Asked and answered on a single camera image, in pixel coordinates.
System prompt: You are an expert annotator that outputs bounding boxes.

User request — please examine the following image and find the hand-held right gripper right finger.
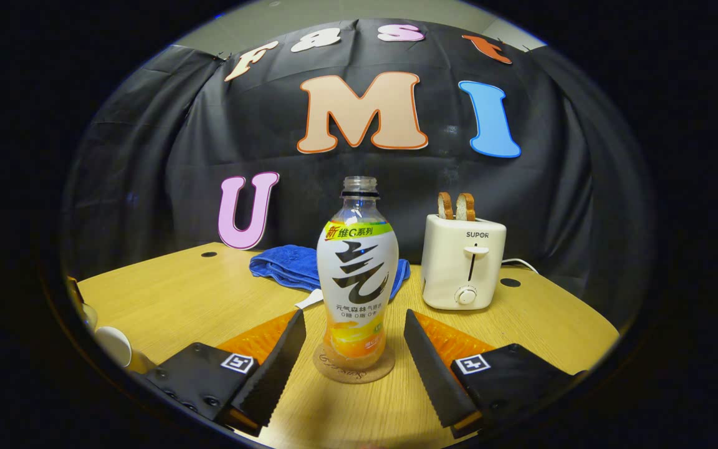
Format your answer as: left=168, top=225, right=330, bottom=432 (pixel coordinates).
left=403, top=308, right=588, bottom=440

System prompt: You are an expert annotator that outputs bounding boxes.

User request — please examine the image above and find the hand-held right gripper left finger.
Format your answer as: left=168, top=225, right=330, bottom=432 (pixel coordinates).
left=141, top=308, right=308, bottom=437

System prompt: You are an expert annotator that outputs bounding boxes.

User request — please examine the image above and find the round cork coaster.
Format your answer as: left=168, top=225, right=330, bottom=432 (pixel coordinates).
left=312, top=342, right=396, bottom=385

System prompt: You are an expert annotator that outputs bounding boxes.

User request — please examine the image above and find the cream teacup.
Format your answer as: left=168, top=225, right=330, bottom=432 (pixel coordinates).
left=93, top=325, right=155, bottom=375

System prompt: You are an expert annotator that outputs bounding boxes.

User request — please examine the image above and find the white label water bottle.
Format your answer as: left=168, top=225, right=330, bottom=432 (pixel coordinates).
left=316, top=176, right=400, bottom=370

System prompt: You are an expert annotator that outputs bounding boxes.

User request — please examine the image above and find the blue towel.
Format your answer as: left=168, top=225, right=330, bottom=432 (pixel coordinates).
left=248, top=244, right=411, bottom=311

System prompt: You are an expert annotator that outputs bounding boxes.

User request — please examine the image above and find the cream toaster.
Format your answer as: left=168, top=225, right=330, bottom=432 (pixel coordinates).
left=421, top=213, right=508, bottom=311

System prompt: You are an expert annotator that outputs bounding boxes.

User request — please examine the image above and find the black backdrop cloth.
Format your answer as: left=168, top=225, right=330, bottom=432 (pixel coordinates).
left=59, top=17, right=654, bottom=325

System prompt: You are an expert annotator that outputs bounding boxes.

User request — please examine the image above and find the white toaster cable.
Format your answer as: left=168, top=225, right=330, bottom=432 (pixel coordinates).
left=500, top=258, right=540, bottom=276

